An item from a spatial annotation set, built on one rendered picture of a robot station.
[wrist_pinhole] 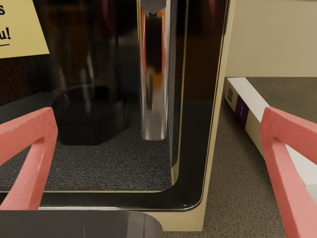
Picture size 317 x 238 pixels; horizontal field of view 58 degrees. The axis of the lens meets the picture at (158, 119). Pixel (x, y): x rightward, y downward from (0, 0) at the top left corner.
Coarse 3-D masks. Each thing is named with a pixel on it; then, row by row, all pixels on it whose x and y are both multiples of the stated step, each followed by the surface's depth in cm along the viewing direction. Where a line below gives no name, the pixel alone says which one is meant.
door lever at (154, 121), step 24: (144, 0) 12; (168, 0) 13; (144, 24) 13; (168, 24) 13; (144, 48) 14; (168, 48) 14; (144, 72) 15; (168, 72) 15; (144, 96) 15; (144, 120) 16
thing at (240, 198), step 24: (264, 96) 58; (288, 96) 58; (312, 96) 58; (312, 120) 51; (216, 144) 45; (240, 144) 45; (216, 168) 41; (240, 168) 41; (264, 168) 41; (216, 192) 37; (240, 192) 37; (264, 192) 37; (216, 216) 34; (240, 216) 34; (264, 216) 34
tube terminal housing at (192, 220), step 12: (228, 24) 19; (228, 36) 20; (228, 48) 20; (216, 96) 22; (216, 108) 23; (216, 120) 24; (216, 132) 24; (204, 192) 29; (204, 204) 30; (156, 216) 31; (168, 216) 31; (180, 216) 31; (192, 216) 31; (168, 228) 32; (180, 228) 32; (192, 228) 32
